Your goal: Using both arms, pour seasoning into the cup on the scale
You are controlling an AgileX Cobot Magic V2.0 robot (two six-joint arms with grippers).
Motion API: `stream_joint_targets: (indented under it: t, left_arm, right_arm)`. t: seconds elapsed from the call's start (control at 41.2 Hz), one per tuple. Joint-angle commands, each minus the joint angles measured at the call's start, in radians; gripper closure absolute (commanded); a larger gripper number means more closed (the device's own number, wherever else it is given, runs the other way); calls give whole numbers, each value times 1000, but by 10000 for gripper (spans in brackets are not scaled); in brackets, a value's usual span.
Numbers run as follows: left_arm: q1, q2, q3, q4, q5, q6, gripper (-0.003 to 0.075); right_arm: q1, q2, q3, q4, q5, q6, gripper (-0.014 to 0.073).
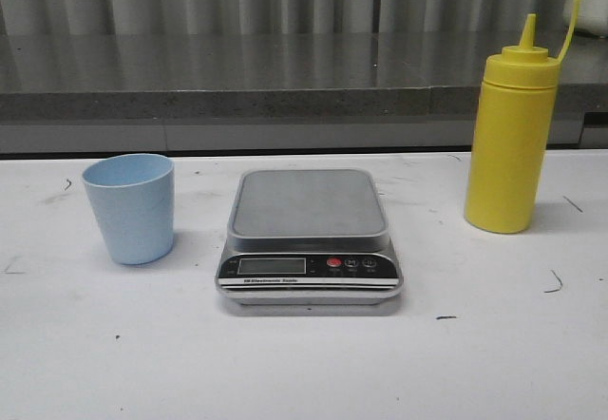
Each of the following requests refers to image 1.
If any silver digital kitchen scale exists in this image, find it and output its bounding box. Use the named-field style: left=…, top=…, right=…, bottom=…
left=215, top=168, right=404, bottom=306

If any yellow squeeze bottle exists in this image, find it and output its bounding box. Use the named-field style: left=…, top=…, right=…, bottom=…
left=465, top=0, right=582, bottom=234

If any white container in background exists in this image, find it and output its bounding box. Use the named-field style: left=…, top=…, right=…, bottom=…
left=561, top=0, right=608, bottom=38

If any light blue plastic cup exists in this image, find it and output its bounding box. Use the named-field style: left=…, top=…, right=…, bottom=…
left=82, top=153, right=175, bottom=265

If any grey stone counter ledge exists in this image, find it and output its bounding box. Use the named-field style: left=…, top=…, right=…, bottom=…
left=0, top=31, right=608, bottom=153

